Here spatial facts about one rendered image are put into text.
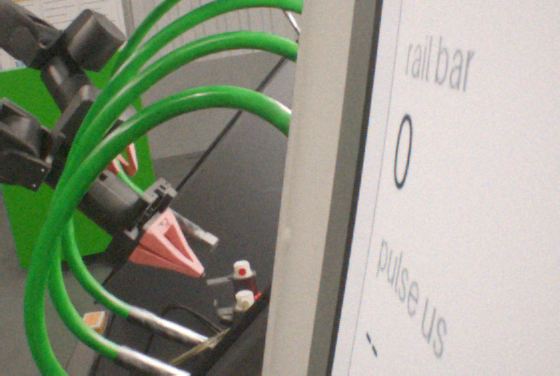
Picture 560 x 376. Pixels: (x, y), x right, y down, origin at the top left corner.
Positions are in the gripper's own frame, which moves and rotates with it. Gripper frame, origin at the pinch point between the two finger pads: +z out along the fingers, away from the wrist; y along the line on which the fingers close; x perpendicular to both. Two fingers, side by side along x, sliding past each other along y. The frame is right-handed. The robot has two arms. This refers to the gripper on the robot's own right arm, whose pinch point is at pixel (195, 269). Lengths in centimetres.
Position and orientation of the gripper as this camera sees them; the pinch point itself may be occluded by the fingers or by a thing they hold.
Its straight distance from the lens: 71.3
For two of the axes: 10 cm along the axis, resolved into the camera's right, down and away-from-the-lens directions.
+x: 1.5, -2.4, 9.6
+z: 8.0, 6.1, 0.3
